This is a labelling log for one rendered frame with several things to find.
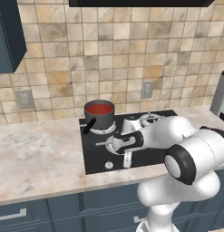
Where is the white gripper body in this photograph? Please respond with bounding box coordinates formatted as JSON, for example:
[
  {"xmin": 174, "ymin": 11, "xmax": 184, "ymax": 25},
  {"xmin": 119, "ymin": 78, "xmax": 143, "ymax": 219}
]
[{"xmin": 122, "ymin": 150, "xmax": 133, "ymax": 169}]

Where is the red marinara sauce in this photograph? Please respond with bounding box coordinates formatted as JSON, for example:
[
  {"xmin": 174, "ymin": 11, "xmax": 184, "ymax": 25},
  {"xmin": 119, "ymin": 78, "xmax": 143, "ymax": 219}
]
[{"xmin": 85, "ymin": 103, "xmax": 114, "ymax": 115}]

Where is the black hob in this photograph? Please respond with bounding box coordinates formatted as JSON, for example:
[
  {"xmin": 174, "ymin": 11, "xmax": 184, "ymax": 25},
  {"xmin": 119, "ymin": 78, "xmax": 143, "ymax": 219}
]
[{"xmin": 78, "ymin": 109, "xmax": 180, "ymax": 176}]

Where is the dark blue drawer front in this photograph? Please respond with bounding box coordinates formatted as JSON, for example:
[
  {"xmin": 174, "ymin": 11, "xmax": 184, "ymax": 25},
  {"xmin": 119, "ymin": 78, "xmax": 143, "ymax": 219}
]
[
  {"xmin": 0, "ymin": 198, "xmax": 54, "ymax": 232},
  {"xmin": 44, "ymin": 182, "xmax": 148, "ymax": 214},
  {"xmin": 51, "ymin": 205, "xmax": 153, "ymax": 232}
]

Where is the dark blue base cupboard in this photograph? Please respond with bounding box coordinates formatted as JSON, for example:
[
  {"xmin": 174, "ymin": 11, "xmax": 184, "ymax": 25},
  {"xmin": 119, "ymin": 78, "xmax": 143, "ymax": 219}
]
[{"xmin": 173, "ymin": 169, "xmax": 224, "ymax": 232}]

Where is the grey countertop appliance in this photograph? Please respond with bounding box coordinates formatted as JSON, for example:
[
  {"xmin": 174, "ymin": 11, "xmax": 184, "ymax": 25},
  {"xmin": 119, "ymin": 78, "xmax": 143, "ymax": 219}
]
[{"xmin": 209, "ymin": 71, "xmax": 224, "ymax": 124}]

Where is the black range hood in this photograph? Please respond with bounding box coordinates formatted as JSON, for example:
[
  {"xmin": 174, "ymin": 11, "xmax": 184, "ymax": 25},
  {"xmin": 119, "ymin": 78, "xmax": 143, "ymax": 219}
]
[{"xmin": 68, "ymin": 0, "xmax": 216, "ymax": 8}]

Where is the grey pot with black handle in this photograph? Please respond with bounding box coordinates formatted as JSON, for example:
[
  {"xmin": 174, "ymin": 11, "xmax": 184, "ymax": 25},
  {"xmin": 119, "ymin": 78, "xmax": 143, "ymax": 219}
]
[{"xmin": 83, "ymin": 99, "xmax": 116, "ymax": 135}]

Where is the silver drawer handle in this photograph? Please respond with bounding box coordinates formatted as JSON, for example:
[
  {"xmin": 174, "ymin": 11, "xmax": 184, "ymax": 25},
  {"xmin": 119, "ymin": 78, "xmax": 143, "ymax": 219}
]
[
  {"xmin": 133, "ymin": 215, "xmax": 146, "ymax": 225},
  {"xmin": 0, "ymin": 208, "xmax": 27, "ymax": 222}
]

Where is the grey wall outlet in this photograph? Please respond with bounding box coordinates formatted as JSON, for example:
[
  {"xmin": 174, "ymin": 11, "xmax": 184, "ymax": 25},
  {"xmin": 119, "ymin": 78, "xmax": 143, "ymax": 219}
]
[
  {"xmin": 141, "ymin": 80, "xmax": 155, "ymax": 100},
  {"xmin": 14, "ymin": 89, "xmax": 35, "ymax": 110}
]

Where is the dark blue wall cupboard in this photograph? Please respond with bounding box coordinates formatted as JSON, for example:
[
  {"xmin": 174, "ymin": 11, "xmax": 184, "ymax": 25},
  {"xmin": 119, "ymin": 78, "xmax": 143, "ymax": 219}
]
[{"xmin": 0, "ymin": 0, "xmax": 28, "ymax": 74}]

